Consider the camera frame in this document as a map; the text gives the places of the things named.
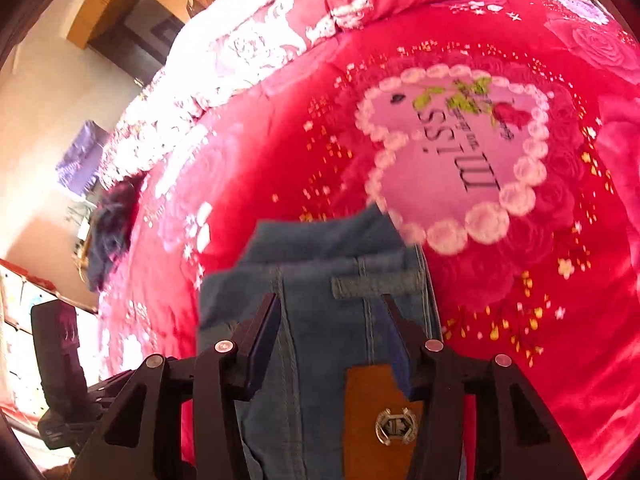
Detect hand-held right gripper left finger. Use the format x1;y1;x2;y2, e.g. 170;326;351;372
70;292;283;480

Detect red rose printed blanket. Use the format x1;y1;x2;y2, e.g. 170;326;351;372
97;0;640;480

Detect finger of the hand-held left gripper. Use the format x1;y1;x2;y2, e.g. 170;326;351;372
86;370;137;412

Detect floral quilt with white lining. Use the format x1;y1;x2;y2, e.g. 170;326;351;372
97;0;613;191

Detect purple bag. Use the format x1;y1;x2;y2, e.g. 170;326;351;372
54;120;110;197

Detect dark fleece garment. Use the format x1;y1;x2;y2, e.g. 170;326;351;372
86;172;148;293

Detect blue denim pants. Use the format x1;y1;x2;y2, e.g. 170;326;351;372
197;204;468;480

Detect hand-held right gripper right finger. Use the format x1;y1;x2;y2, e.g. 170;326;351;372
382;294;587;480

